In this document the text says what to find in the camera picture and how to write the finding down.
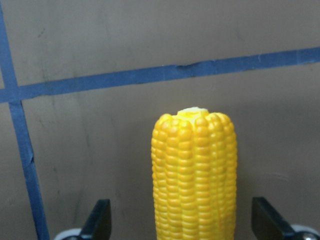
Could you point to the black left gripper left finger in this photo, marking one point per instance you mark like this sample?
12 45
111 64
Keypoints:
98 223

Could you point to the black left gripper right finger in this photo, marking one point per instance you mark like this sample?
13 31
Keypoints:
267 223

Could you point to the yellow corn cob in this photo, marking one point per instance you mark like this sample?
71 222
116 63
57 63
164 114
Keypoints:
194 159

